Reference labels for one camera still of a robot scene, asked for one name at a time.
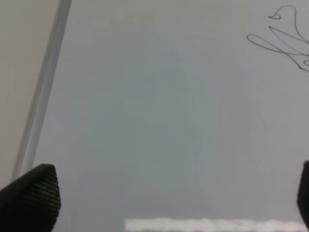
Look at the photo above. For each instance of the white whiteboard with aluminium frame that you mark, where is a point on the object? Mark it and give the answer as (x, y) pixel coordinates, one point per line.
(179, 116)

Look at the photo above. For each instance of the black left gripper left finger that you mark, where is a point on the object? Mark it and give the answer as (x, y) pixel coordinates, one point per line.
(32, 202)

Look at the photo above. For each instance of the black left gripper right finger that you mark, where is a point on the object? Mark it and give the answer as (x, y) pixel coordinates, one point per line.
(303, 194)

